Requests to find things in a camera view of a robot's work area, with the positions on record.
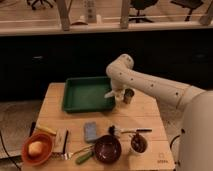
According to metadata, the grey-blue towel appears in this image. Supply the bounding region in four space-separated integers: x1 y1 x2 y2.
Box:
104 90 118 99

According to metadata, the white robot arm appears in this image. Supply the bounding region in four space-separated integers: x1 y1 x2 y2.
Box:
106 54 213 171

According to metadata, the green plastic tray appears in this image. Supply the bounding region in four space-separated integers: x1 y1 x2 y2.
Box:
62 76 115 113

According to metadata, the dark metal cup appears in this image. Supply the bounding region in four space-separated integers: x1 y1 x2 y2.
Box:
123 88 134 104

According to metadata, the blue sponge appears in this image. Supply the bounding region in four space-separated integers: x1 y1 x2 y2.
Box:
84 122 97 143

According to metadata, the black and white brush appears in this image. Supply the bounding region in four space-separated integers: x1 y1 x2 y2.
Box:
108 125 152 137

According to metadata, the wooden table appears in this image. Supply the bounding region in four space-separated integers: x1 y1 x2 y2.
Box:
22 83 175 171

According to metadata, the dark maroon bowl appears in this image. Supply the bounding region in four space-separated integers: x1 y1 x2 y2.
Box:
94 135 122 164

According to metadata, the white cup with dark contents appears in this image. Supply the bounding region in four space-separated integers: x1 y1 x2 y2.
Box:
130 133 148 155

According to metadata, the wooden block brush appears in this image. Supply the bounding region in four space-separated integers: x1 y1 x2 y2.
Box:
53 128 68 153

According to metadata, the silver fork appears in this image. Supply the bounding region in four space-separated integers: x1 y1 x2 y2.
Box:
61 145 93 160

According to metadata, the yellow banana piece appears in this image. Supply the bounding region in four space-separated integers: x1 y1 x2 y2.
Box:
36 125 56 136

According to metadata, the black office chair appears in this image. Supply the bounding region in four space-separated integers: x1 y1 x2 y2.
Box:
129 0 158 23

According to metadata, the orange bowl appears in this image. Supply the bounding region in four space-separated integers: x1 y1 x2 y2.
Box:
21 132 53 166

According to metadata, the yellow potato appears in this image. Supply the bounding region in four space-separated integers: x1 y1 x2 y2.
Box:
28 141 44 157

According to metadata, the green handled tool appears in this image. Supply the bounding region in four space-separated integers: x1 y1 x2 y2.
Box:
75 151 93 165

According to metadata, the black cable right floor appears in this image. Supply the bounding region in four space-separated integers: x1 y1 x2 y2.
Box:
169 133 181 171

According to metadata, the black cable floor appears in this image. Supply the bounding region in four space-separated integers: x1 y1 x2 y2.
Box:
169 133 181 171
0 129 22 171

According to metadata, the black cable left floor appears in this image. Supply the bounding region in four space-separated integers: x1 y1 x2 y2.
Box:
0 129 22 171

